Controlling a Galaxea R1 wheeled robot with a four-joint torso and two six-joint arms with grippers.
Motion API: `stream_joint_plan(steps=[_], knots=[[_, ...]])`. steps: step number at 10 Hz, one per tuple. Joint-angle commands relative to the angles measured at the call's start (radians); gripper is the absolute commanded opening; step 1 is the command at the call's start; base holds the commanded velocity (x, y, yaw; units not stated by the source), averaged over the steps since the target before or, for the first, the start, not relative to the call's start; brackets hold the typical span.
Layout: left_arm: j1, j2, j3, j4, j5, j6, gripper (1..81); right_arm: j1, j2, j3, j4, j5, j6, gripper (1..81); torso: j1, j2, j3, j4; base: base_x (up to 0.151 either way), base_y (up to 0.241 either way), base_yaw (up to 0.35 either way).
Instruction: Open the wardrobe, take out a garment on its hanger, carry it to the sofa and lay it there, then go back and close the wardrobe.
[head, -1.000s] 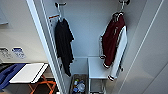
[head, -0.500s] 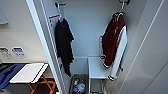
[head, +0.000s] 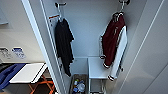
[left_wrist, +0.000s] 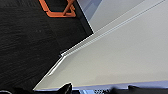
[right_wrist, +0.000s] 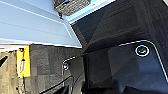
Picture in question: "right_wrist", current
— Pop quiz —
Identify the wicker basket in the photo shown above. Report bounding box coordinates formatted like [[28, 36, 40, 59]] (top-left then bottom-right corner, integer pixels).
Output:
[[53, 0, 91, 17]]

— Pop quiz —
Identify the orange frame stand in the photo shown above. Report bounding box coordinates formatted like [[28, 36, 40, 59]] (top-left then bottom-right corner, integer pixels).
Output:
[[16, 45, 32, 79]]

